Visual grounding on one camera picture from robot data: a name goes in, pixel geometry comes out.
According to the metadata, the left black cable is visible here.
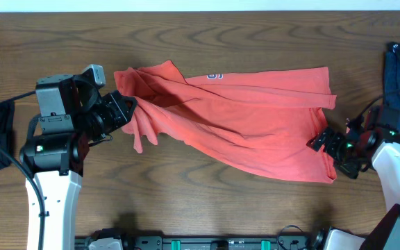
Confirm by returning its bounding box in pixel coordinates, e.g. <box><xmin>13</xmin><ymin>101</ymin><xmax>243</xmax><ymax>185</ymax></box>
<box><xmin>0</xmin><ymin>90</ymin><xmax>48</xmax><ymax>250</ymax></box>

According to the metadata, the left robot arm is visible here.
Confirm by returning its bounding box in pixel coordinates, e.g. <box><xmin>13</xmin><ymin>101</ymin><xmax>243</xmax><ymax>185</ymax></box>
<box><xmin>20</xmin><ymin>90</ymin><xmax>138</xmax><ymax>249</ymax></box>

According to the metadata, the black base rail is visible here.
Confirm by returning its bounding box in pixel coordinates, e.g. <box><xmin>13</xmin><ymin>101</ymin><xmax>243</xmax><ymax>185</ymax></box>
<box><xmin>74</xmin><ymin>228</ymin><xmax>325</xmax><ymax>250</ymax></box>

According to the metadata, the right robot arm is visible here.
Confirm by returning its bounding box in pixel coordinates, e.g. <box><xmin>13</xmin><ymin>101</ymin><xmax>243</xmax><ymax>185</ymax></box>
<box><xmin>307</xmin><ymin>105</ymin><xmax>400</xmax><ymax>249</ymax></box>

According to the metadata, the red printed t-shirt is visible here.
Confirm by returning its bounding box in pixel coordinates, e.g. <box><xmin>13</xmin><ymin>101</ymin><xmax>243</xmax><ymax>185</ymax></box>
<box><xmin>114</xmin><ymin>61</ymin><xmax>337</xmax><ymax>183</ymax></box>

